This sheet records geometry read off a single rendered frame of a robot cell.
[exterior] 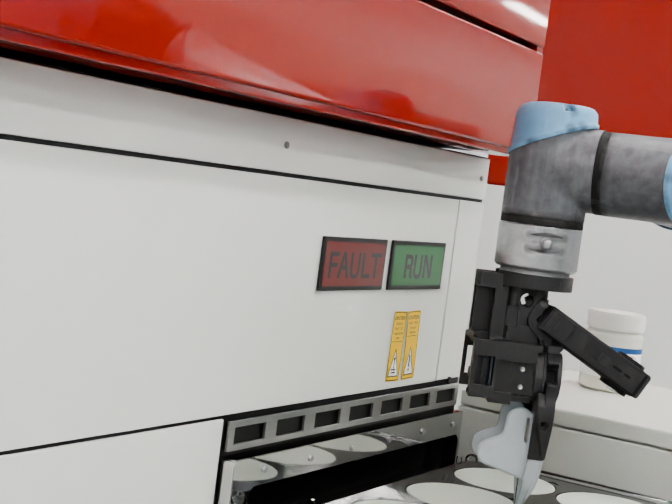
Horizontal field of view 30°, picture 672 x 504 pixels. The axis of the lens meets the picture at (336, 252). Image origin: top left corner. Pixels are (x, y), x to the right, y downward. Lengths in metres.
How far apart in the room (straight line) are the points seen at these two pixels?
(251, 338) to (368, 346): 0.20
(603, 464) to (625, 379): 0.21
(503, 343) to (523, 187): 0.14
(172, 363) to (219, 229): 0.11
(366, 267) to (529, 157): 0.18
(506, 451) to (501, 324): 0.11
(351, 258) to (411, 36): 0.21
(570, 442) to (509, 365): 0.24
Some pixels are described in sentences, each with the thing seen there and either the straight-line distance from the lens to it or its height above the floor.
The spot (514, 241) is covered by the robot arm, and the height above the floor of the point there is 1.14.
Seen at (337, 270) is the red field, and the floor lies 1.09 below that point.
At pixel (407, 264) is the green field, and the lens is 1.23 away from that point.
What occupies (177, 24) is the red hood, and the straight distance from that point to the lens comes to 0.82.
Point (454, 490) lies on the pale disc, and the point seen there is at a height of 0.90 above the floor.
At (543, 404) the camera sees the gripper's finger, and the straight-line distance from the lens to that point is 1.13.
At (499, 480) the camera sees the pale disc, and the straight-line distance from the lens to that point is 1.27.
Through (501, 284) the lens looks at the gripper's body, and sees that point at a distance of 1.13.
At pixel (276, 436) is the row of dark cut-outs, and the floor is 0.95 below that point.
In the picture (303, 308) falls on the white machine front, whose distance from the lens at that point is 1.08.
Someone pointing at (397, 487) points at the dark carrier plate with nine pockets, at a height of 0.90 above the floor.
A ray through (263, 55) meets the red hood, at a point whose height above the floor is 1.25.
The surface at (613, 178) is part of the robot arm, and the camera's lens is 1.11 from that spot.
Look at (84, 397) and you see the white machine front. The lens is 0.87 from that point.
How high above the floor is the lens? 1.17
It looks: 3 degrees down
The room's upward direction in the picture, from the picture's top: 7 degrees clockwise
